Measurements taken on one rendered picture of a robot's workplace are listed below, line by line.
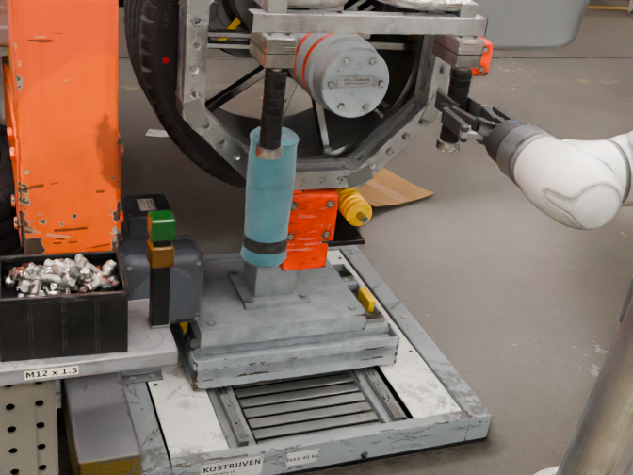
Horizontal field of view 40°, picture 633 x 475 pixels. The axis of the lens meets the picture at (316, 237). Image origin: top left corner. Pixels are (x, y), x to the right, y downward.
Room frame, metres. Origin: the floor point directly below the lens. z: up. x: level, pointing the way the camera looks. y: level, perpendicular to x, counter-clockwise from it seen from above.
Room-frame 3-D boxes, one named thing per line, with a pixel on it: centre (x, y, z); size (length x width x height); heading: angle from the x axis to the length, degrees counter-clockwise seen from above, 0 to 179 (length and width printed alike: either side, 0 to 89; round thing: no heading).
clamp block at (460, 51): (1.50, -0.20, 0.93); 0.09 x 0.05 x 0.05; 23
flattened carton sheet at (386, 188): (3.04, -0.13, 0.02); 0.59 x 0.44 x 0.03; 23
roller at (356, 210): (1.76, -0.04, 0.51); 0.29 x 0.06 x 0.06; 23
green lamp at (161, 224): (1.24, 0.25, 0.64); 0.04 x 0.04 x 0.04; 23
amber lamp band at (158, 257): (1.24, 0.25, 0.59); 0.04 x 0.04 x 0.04; 23
